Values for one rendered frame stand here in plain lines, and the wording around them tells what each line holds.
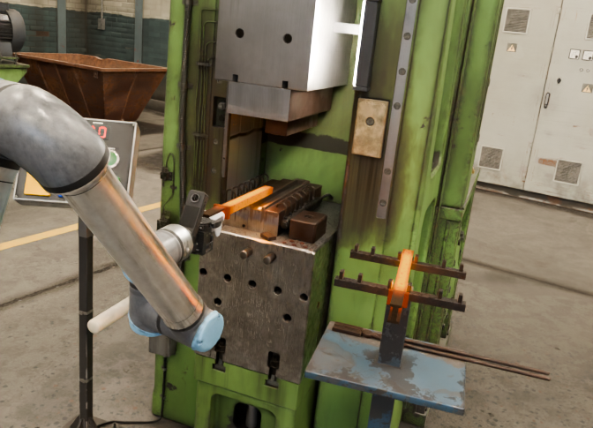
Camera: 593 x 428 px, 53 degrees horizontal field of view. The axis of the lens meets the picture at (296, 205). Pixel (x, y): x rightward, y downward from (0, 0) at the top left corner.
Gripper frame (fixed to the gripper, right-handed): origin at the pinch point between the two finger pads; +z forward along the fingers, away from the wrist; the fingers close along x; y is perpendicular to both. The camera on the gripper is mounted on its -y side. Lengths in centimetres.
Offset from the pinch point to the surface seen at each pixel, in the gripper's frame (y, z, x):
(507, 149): 62, 548, 69
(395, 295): 5, -14, 52
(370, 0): -58, 37, 24
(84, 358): 71, 15, -57
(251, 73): -34.4, 26.8, -5.3
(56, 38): 21, 695, -671
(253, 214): 8.3, 26.1, -0.8
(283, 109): -25.4, 26.6, 5.7
